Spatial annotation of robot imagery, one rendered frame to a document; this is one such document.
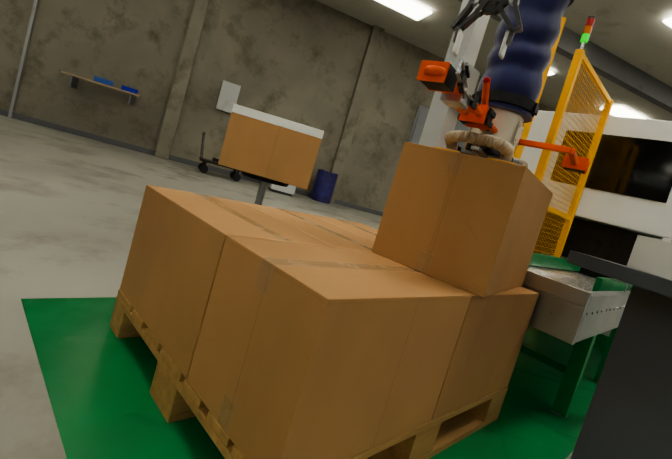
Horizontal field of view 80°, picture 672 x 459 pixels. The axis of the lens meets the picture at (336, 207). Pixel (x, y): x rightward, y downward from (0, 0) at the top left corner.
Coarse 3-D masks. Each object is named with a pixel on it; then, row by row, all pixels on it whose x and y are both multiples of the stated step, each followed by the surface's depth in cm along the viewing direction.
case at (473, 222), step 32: (416, 160) 134; (448, 160) 127; (480, 160) 122; (416, 192) 132; (448, 192) 126; (480, 192) 121; (512, 192) 115; (544, 192) 147; (384, 224) 138; (416, 224) 131; (448, 224) 125; (480, 224) 120; (512, 224) 120; (384, 256) 137; (416, 256) 130; (448, 256) 124; (480, 256) 119; (512, 256) 134; (480, 288) 118; (512, 288) 151
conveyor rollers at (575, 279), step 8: (536, 272) 237; (544, 272) 257; (552, 272) 271; (560, 272) 292; (568, 272) 313; (576, 272) 340; (560, 280) 235; (568, 280) 248; (576, 280) 261; (584, 280) 281; (592, 280) 308; (584, 288) 226; (592, 288) 239
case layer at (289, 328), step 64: (128, 256) 145; (192, 256) 112; (256, 256) 91; (320, 256) 108; (192, 320) 107; (256, 320) 88; (320, 320) 74; (384, 320) 88; (448, 320) 110; (512, 320) 145; (192, 384) 102; (256, 384) 85; (320, 384) 79; (384, 384) 95; (448, 384) 121; (256, 448) 82; (320, 448) 84
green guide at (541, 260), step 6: (534, 258) 268; (540, 258) 276; (546, 258) 285; (552, 258) 295; (558, 258) 305; (534, 264) 271; (540, 264) 280; (546, 264) 289; (552, 264) 298; (558, 264) 309; (564, 264) 320; (570, 264) 332; (576, 270) 350
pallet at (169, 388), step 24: (120, 312) 142; (120, 336) 141; (144, 336) 125; (168, 360) 112; (168, 384) 110; (168, 408) 108; (192, 408) 100; (480, 408) 154; (216, 432) 92; (408, 432) 110; (432, 432) 122; (456, 432) 140; (240, 456) 84; (360, 456) 96; (384, 456) 117; (408, 456) 115; (432, 456) 126
